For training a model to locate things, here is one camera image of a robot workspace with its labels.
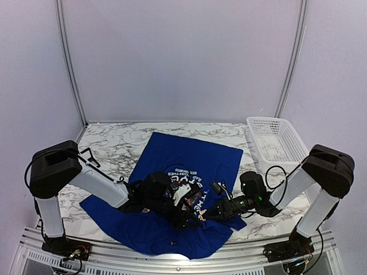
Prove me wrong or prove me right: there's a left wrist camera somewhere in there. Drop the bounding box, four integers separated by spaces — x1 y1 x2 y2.
173 184 191 207

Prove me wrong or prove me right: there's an aluminium front rail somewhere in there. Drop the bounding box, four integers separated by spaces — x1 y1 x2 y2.
17 226 338 275

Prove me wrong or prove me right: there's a white plastic basket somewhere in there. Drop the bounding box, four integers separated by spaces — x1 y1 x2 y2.
246 116 309 172

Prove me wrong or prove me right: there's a left aluminium corner post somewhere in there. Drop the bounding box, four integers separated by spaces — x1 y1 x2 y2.
54 0 88 128

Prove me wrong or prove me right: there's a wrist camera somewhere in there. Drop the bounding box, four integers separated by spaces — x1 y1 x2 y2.
210 182 227 197
173 184 191 207

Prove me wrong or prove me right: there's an aluminium corner post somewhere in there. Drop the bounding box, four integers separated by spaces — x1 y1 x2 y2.
54 0 88 128
274 0 309 118

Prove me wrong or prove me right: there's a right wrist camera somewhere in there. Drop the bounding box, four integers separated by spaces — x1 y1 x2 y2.
210 182 227 197

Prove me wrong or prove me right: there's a black brooch display box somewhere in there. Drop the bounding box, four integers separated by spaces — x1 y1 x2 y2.
77 147 100 171

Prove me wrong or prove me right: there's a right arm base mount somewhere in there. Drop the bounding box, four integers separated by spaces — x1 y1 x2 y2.
263 240 315 262

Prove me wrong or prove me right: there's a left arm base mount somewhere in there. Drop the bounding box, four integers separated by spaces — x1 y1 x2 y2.
42 235 92 261

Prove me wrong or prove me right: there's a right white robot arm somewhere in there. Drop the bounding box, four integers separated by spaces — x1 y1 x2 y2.
202 144 355 261

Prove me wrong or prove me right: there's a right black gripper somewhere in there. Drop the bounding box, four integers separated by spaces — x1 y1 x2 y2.
202 195 257 221

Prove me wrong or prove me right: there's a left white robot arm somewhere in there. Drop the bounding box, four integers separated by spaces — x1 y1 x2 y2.
24 140 200 255

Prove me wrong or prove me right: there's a right aluminium corner post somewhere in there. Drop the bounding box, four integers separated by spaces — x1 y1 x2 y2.
274 0 309 118

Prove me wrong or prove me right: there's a blue printed t-shirt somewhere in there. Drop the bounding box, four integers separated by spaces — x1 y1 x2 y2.
80 132 246 259

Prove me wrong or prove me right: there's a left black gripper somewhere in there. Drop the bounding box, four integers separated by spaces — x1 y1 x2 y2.
145 195 202 230

